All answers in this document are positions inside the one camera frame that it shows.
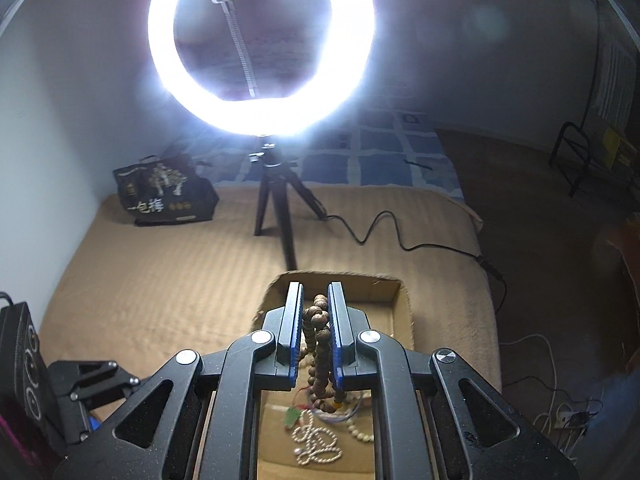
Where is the white pearl bead necklace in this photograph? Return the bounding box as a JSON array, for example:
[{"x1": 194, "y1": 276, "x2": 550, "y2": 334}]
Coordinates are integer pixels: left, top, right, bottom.
[{"x1": 290, "y1": 408, "x2": 346, "y2": 467}]

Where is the bright ring light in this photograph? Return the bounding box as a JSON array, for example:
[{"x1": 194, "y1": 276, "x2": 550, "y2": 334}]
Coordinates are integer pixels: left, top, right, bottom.
[{"x1": 148, "y1": 0, "x2": 375, "y2": 136}]

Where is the black clothes rack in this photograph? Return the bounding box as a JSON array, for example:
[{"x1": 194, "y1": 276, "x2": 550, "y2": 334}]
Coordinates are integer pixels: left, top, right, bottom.
[{"x1": 546, "y1": 0, "x2": 640, "y2": 200}]

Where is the green jade red cord pendant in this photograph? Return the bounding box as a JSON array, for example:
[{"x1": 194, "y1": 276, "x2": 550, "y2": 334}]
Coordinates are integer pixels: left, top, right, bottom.
[{"x1": 283, "y1": 386, "x2": 314, "y2": 431}]

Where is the black printed gift bag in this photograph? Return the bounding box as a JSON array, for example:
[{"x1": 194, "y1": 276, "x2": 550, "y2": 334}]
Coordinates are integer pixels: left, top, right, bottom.
[{"x1": 113, "y1": 154, "x2": 219, "y2": 226}]

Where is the black power cable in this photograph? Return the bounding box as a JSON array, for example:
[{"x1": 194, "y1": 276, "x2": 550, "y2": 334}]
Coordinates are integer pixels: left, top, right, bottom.
[{"x1": 319, "y1": 209, "x2": 509, "y2": 321}]

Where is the blue patterned bed sheet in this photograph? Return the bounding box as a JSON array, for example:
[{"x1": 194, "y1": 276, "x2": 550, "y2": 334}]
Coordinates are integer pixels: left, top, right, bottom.
[{"x1": 178, "y1": 107, "x2": 464, "y2": 202}]

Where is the open cardboard box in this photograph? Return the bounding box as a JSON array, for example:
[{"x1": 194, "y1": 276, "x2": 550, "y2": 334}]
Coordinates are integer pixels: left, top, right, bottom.
[{"x1": 249, "y1": 270, "x2": 417, "y2": 480}]

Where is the black tripod stand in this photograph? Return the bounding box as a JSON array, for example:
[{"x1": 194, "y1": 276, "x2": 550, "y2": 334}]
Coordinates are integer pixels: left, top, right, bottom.
[{"x1": 250, "y1": 136, "x2": 328, "y2": 271}]

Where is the brown wooden bead necklace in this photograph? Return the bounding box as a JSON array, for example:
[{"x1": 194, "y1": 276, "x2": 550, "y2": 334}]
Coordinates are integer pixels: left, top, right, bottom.
[{"x1": 300, "y1": 292, "x2": 352, "y2": 415}]

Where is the dark blue bangle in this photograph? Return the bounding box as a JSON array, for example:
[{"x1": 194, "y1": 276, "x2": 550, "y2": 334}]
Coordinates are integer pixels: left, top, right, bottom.
[{"x1": 328, "y1": 391, "x2": 366, "y2": 422}]

